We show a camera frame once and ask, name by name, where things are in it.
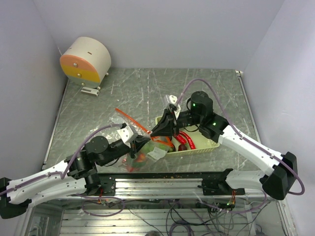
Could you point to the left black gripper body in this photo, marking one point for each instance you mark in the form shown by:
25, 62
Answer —
116, 150

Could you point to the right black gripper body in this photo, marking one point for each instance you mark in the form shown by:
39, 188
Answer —
187, 118

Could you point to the clear zip bag orange zipper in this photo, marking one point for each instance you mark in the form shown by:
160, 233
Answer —
154, 150

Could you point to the red cherry bunch with leaves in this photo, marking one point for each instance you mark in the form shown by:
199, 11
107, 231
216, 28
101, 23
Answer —
135, 164

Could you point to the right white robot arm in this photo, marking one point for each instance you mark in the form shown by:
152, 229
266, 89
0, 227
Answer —
277, 172

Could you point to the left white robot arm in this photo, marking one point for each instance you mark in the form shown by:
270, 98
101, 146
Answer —
66, 177

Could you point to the green grape bunch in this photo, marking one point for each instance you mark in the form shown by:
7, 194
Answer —
148, 147

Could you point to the dark purple plum bottom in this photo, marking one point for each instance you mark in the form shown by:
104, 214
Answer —
182, 147

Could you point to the cream plastic basket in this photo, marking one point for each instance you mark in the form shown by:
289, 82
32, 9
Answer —
202, 144

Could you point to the round pastel drawer cabinet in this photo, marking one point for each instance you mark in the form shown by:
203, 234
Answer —
86, 62

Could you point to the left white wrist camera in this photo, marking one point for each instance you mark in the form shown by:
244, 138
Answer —
127, 134

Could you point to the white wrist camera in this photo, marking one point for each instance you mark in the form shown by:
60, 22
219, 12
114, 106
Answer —
127, 134
172, 104

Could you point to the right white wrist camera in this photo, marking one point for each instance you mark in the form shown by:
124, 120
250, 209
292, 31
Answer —
172, 104

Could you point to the small white metal bracket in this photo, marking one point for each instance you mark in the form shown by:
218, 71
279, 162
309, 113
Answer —
90, 91

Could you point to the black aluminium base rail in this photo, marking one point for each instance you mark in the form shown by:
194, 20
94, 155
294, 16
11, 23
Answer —
160, 185

